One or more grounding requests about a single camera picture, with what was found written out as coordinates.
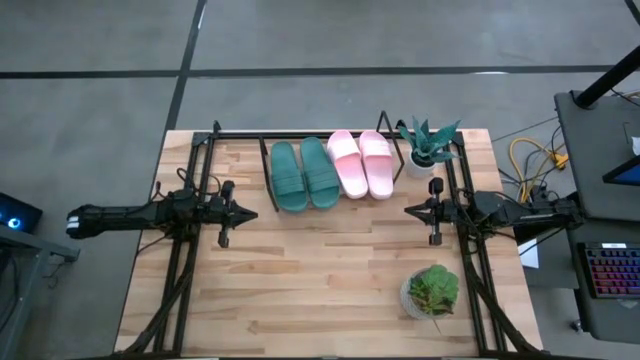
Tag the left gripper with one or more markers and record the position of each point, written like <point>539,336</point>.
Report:
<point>225,215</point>

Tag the grey metal stand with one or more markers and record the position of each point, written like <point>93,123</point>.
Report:
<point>35,247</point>

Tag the tablet with blue screen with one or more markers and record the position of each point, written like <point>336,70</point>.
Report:
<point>627,174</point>

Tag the pink rubber slide sandal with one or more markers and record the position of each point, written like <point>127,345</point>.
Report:
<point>377,165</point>
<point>347,165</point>

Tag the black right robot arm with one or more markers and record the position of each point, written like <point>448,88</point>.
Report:
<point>515,215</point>

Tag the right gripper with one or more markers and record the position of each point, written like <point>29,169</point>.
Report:
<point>437,212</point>

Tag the grey desk top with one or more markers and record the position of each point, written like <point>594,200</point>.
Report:
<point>595,150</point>

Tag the aloe plant in white pot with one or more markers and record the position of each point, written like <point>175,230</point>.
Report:
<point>420,170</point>

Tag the succulent plant in grey pot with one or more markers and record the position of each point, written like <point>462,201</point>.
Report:
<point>430,292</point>

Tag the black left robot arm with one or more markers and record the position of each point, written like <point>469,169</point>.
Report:
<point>125,217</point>

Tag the grey keyboard desk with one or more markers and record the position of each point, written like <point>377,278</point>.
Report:
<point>605,315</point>

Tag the green rubber slide sandal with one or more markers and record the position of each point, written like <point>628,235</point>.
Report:
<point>289,175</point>
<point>320,172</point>

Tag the black metal table frame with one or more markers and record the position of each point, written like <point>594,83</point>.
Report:
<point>325,135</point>

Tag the black pole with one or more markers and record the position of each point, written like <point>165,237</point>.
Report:
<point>607,77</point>

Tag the black device with blue light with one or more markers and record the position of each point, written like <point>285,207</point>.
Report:
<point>17,212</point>

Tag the white paper sheet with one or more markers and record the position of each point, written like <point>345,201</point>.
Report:
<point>530,255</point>

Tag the backlit computer keyboard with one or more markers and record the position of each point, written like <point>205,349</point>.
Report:
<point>612,270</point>

